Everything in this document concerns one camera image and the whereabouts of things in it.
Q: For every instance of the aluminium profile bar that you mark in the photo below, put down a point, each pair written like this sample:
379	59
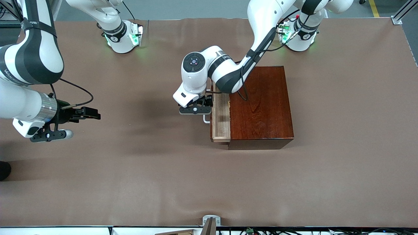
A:
405	10

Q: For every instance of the grey metal camera bracket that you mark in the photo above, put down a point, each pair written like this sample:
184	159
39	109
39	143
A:
211	225

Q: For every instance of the brown table cover sheet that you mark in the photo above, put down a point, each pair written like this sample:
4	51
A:
130	163

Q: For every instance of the dark brown wooden cabinet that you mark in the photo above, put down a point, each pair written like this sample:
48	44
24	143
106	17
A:
264	111

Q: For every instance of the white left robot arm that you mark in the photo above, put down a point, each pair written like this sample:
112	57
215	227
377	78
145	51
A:
225	75

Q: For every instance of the black round object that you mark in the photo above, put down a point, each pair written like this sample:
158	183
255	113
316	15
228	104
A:
4	171

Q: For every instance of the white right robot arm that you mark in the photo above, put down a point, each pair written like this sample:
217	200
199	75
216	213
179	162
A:
32	58

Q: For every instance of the aluminium frame structure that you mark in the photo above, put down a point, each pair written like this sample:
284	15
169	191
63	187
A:
8	23

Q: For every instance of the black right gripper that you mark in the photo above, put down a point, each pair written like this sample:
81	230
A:
65	114

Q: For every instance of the small green circuit board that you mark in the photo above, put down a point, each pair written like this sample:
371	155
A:
250	231

